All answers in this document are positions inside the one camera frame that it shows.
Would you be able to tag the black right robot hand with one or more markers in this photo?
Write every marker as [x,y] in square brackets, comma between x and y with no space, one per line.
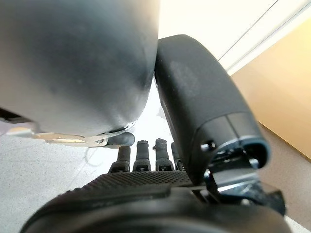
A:
[199,102]

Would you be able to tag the yellow wooden panel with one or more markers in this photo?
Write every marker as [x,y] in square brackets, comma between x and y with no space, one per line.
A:
[279,85]

